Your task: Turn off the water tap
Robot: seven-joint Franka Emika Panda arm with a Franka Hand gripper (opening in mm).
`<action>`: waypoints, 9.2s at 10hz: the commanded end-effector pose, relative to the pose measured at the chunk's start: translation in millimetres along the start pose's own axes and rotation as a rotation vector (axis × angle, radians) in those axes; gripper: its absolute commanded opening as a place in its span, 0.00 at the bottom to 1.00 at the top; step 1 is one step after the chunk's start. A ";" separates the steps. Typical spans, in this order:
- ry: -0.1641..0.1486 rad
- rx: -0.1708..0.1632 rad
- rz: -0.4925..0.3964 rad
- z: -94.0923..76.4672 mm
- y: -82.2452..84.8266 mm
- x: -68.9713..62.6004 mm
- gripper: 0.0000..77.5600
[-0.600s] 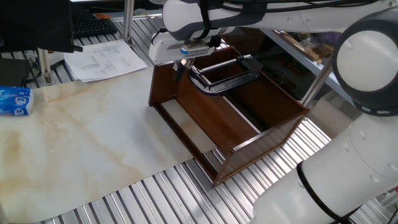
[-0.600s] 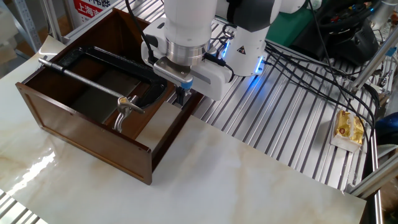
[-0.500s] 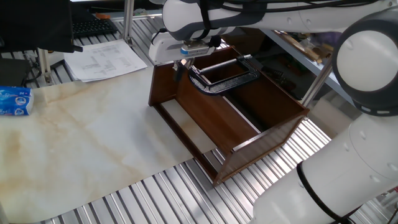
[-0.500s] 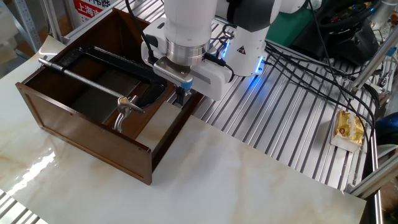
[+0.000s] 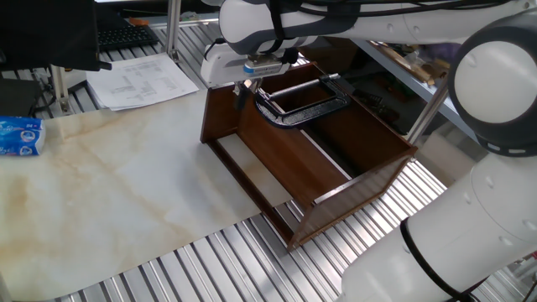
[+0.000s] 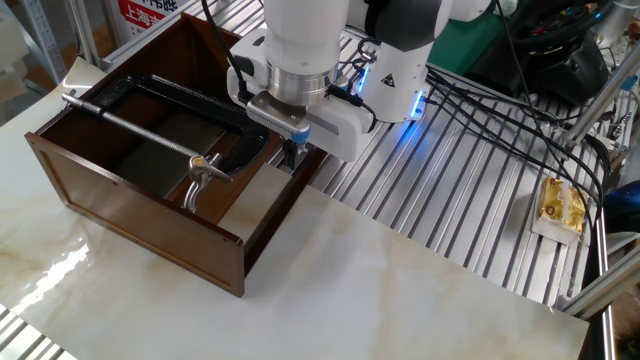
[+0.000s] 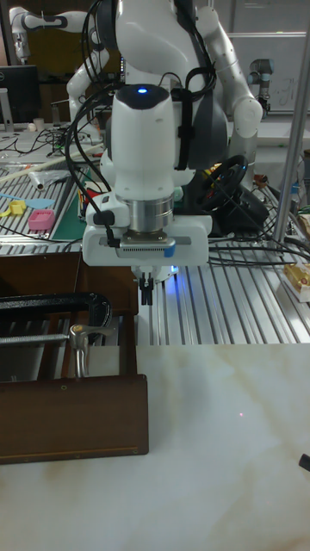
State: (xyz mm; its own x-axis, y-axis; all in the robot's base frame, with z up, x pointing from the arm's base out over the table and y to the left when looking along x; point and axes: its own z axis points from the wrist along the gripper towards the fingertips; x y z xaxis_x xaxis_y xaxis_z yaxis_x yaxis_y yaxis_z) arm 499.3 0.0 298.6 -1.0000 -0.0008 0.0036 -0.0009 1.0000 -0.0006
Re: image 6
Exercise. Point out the black metal C-clamp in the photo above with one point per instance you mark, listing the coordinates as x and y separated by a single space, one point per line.
200 100

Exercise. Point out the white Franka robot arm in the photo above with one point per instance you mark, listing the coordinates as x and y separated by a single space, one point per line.
305 30

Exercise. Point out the aluminium frame beam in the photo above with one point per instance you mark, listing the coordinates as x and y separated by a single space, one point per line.
605 287
600 100

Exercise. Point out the grey shelf upright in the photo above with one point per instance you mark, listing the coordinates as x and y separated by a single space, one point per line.
42 35

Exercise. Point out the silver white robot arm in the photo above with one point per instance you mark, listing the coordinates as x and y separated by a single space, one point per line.
617 17

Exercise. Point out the yellow tissue packet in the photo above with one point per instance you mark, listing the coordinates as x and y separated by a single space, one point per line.
560 210

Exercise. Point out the marble pattern mat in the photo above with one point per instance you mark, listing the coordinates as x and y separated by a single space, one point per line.
350 300

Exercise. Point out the dark blue object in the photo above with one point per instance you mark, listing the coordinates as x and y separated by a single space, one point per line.
622 205

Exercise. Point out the silver camera with blue end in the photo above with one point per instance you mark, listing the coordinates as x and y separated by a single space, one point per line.
275 117

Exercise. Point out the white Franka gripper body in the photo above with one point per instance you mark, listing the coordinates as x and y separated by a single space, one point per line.
340 130

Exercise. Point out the brown wooden cabinet door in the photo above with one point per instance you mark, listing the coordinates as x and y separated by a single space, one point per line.
150 220

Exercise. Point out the green board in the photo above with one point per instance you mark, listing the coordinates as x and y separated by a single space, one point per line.
465 45

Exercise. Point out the black steering wheel base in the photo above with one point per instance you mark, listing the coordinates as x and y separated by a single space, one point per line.
550 75

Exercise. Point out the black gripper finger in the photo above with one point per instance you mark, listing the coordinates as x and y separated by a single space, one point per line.
301 149
288 155

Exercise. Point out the black steering wheel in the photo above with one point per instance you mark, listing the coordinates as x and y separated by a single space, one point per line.
565 20

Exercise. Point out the red and white sign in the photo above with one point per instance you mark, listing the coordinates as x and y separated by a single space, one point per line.
140 12

